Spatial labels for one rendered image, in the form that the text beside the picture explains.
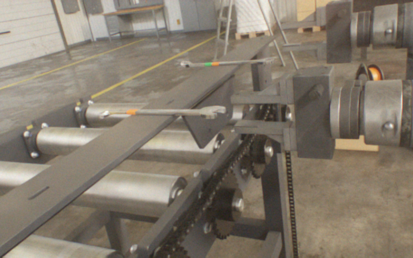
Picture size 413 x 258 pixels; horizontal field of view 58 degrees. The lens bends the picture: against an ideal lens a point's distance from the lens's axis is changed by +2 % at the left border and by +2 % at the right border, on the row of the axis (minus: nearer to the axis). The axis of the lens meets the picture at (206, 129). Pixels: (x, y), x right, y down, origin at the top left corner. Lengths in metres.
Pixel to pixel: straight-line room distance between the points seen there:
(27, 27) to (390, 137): 12.03
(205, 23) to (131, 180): 10.31
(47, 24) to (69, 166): 12.34
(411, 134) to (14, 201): 0.49
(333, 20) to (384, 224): 1.61
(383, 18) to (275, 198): 0.94
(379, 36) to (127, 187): 0.70
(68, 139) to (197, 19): 9.97
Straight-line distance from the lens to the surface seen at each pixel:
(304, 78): 0.53
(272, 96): 0.56
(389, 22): 0.86
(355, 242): 2.18
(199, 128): 0.91
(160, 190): 0.96
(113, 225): 2.16
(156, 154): 1.28
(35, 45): 12.42
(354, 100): 0.54
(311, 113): 0.55
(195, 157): 1.21
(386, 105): 0.52
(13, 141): 1.67
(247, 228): 1.74
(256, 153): 1.14
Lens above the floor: 1.37
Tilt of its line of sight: 22 degrees down
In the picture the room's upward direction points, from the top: 9 degrees counter-clockwise
